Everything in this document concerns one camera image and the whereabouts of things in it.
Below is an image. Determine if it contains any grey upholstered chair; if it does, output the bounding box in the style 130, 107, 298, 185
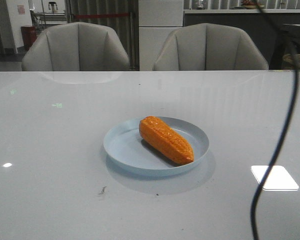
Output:
153, 23, 269, 71
21, 22, 130, 72

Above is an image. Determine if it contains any dark side chair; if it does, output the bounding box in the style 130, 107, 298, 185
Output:
269, 24, 300, 70

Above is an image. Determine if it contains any orange plastic corn cob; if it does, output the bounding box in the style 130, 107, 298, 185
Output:
139, 116, 195, 165

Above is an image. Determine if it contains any light blue round plate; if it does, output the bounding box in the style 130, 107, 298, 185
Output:
103, 116, 210, 177

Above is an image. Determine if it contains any right grey upholstered chair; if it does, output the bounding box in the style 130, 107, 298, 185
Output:
153, 23, 269, 71

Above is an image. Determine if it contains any white cabinet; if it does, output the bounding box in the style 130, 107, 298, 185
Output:
138, 0, 184, 71

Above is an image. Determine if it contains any red barrier belt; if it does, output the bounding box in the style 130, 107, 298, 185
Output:
73, 12, 131, 19

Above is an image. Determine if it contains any black cable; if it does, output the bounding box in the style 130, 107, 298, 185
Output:
249, 0, 300, 240

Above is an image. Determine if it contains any pink wall notice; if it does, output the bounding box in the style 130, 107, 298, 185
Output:
17, 4, 25, 15

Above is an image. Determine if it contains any left grey upholstered chair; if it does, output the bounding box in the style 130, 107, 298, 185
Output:
21, 22, 130, 72

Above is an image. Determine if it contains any dark grey counter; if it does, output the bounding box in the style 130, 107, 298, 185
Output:
183, 9, 300, 69

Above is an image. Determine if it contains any fruit bowl on counter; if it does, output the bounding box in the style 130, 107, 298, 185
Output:
241, 0, 264, 10

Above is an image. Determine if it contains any red bin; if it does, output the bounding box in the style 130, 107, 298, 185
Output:
21, 25, 37, 51

